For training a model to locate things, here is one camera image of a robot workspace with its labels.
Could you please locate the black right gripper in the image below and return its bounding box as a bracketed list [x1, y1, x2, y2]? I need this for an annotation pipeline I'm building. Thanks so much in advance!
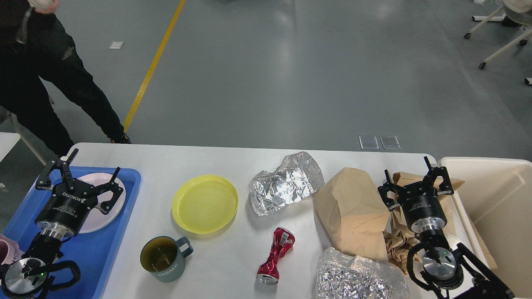
[377, 156, 454, 233]

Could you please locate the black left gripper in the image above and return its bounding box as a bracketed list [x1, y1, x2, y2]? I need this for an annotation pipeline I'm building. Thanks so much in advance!
[34, 148, 124, 238]

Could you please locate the teal HOME mug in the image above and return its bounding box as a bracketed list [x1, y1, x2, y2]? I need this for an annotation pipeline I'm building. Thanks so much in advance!
[139, 236, 194, 283]

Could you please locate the yellow plastic plate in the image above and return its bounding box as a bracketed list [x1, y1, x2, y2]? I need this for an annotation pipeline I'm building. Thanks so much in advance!
[171, 175, 238, 234]

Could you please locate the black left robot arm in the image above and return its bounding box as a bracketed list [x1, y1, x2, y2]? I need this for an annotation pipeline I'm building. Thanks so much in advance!
[1, 148, 123, 299]

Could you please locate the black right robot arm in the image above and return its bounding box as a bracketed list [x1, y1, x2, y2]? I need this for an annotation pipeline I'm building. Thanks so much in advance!
[378, 157, 515, 299]

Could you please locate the person's hand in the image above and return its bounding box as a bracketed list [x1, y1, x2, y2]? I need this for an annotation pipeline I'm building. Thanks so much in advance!
[28, 0, 60, 15]

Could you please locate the brown paper bag right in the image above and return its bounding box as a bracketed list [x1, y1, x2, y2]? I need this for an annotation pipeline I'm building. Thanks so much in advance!
[392, 192, 498, 270]

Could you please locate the pink plate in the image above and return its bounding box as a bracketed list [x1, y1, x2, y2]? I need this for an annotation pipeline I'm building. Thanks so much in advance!
[76, 173, 126, 234]

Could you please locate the crumpled brown paper ball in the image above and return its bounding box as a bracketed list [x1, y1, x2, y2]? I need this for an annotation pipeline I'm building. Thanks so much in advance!
[382, 228, 420, 276]

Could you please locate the blue plastic tray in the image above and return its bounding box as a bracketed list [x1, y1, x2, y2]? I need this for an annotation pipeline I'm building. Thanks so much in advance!
[2, 168, 141, 299]

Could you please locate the large brown paper bag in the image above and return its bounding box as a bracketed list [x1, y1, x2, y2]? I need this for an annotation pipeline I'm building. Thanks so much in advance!
[314, 168, 390, 262]

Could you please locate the beige plastic bin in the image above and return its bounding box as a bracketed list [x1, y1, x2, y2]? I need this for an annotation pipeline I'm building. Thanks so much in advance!
[439, 157, 532, 299]

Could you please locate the pink HOME mug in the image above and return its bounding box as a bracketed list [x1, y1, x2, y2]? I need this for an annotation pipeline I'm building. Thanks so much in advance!
[0, 234, 24, 265]

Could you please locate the crumpled foil sheet upper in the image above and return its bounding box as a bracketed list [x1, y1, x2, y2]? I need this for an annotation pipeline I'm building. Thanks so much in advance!
[249, 151, 325, 216]

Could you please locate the crumpled foil sheet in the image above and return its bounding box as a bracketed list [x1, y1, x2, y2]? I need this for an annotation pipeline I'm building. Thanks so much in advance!
[249, 151, 325, 216]
[312, 247, 410, 299]

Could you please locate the crumpled foil sheet lower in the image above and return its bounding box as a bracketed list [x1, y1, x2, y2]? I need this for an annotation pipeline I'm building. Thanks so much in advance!
[312, 247, 410, 299]

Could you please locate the person in black clothes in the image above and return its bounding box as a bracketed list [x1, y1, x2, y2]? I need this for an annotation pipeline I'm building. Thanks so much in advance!
[0, 0, 131, 156]

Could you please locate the crushed red can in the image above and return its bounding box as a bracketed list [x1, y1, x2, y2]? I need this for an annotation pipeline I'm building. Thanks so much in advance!
[256, 227, 295, 284]

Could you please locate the white chair base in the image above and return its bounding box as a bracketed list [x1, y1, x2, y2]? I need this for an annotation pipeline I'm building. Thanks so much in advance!
[464, 0, 532, 86]

